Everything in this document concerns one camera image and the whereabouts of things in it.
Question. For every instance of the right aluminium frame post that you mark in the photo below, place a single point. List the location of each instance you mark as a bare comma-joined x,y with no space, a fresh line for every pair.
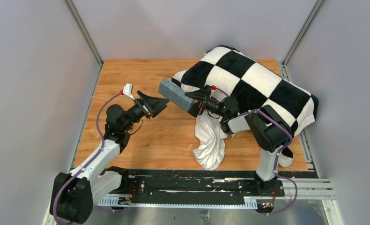
303,31

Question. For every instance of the grey glasses case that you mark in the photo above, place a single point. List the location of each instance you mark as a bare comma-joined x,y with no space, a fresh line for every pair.
175,94

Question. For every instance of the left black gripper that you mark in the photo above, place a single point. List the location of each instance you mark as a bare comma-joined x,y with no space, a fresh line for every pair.
150,106

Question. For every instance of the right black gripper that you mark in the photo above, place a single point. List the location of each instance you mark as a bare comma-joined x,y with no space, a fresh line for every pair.
204,95

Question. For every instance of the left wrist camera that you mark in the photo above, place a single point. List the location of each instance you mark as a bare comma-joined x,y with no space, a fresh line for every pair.
127,91

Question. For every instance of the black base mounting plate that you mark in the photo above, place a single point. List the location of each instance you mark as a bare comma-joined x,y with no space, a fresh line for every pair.
194,187

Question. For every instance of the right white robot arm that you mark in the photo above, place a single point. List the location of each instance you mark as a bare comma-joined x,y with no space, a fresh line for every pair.
269,129

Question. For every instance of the black white checkered pillow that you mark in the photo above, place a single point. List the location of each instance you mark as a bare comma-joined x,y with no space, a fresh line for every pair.
252,84

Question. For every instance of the white crumpled cloth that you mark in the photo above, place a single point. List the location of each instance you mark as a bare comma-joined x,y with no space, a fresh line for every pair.
211,150

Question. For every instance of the aluminium frame post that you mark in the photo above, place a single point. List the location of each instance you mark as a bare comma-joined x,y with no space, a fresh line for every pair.
84,31
303,31

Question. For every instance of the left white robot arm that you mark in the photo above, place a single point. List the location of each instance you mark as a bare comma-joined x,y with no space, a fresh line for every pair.
75,193

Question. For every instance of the left aluminium frame post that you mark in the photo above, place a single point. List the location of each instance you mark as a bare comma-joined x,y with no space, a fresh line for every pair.
84,31

